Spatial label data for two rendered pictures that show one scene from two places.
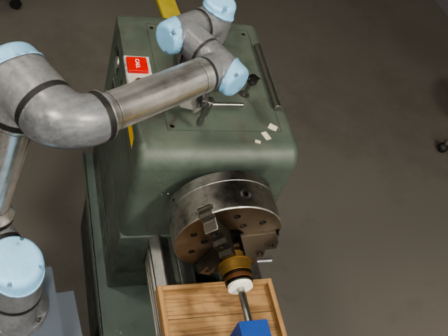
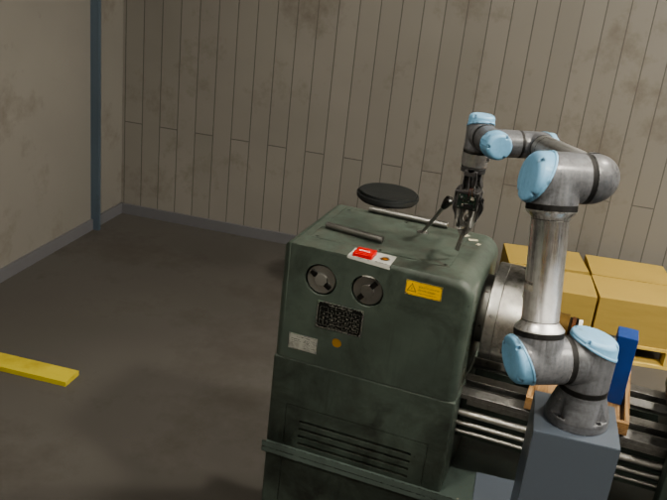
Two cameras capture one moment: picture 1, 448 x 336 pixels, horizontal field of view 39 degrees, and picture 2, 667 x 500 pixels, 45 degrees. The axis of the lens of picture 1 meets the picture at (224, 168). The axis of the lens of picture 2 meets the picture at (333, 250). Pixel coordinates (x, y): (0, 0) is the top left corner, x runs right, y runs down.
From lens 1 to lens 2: 2.00 m
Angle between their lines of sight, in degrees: 43
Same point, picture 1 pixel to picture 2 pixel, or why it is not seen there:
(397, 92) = (261, 294)
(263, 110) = (444, 231)
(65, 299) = (484, 479)
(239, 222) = not seen: hidden behind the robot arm
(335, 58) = (190, 304)
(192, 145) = (470, 265)
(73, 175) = not seen: outside the picture
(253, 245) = not seen: hidden behind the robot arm
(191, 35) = (511, 134)
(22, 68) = (569, 155)
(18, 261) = (598, 334)
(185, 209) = (512, 308)
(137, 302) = (465, 481)
